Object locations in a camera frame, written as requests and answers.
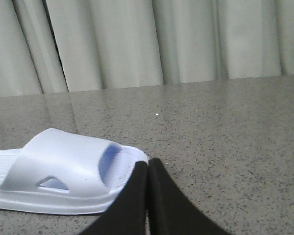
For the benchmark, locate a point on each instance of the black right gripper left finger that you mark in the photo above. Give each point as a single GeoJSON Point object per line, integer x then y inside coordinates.
{"type": "Point", "coordinates": [127, 214]}

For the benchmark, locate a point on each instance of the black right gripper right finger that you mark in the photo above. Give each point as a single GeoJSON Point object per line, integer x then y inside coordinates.
{"type": "Point", "coordinates": [170, 211]}

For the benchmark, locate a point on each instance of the light blue slipper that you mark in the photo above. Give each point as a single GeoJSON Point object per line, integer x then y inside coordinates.
{"type": "Point", "coordinates": [58, 172]}

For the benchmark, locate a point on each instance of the pale grey-green curtain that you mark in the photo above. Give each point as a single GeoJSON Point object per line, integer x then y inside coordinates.
{"type": "Point", "coordinates": [53, 46]}

